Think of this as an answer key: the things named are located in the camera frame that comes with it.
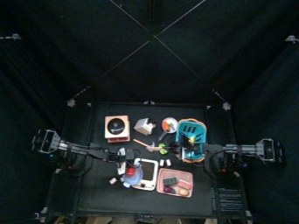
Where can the red toy tomato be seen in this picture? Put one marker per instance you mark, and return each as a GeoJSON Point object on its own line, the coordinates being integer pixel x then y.
{"type": "Point", "coordinates": [131, 171]}

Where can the blue toy bowl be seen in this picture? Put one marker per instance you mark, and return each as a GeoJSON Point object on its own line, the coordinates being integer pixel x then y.
{"type": "Point", "coordinates": [133, 178]}

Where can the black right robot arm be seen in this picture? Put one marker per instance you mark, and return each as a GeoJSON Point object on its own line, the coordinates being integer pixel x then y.
{"type": "Point", "coordinates": [240, 148]}

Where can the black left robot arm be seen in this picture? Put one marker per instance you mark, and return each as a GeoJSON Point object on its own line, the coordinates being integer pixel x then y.
{"type": "Point", "coordinates": [73, 147]}

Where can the pink toy stove with drawer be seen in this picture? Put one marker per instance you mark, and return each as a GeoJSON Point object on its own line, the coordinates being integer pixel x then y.
{"type": "Point", "coordinates": [116, 128]}

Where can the small yellow toy item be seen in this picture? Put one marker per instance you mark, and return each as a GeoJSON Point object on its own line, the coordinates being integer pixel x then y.
{"type": "Point", "coordinates": [191, 140]}

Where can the green toy vegetable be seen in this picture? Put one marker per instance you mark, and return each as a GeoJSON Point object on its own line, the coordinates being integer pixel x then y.
{"type": "Point", "coordinates": [163, 151]}

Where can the wooden toy spatula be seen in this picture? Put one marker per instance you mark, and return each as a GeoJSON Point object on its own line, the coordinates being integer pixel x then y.
{"type": "Point", "coordinates": [141, 143]}

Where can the orange toy food piece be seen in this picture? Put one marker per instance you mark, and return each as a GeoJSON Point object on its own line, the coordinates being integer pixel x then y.
{"type": "Point", "coordinates": [167, 125]}

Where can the grey toy frying pan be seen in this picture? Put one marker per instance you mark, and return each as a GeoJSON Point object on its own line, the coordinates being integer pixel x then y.
{"type": "Point", "coordinates": [170, 124]}

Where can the teal dish rack orange rim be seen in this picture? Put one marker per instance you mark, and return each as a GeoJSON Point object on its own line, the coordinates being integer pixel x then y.
{"type": "Point", "coordinates": [196, 129]}

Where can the white toy tablet dark screen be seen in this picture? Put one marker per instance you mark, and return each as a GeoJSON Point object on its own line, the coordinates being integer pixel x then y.
{"type": "Point", "coordinates": [149, 172]}

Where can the pink plastic tray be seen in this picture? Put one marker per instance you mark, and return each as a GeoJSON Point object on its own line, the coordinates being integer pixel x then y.
{"type": "Point", "coordinates": [176, 174]}

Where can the white toy box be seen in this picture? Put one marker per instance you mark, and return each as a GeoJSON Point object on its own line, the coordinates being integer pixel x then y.
{"type": "Point", "coordinates": [143, 126]}

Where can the dark green toy block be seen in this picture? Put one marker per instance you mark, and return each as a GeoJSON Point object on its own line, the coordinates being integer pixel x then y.
{"type": "Point", "coordinates": [170, 181]}

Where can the red pink toy block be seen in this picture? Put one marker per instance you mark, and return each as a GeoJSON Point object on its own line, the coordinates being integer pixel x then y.
{"type": "Point", "coordinates": [184, 183]}

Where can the purple toy eggplant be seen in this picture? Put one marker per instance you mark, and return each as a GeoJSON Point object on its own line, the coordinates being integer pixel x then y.
{"type": "Point", "coordinates": [168, 190]}

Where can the orange yellow toy fruit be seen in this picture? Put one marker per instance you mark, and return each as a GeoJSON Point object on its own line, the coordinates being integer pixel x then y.
{"type": "Point", "coordinates": [183, 192]}

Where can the white text warning label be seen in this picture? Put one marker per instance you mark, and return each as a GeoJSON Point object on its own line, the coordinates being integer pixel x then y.
{"type": "Point", "coordinates": [230, 199]}

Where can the silver frame corner bracket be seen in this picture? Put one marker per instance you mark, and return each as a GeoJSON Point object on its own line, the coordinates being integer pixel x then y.
{"type": "Point", "coordinates": [15, 36]}
{"type": "Point", "coordinates": [148, 102]}
{"type": "Point", "coordinates": [291, 38]}
{"type": "Point", "coordinates": [71, 102]}
{"type": "Point", "coordinates": [226, 106]}

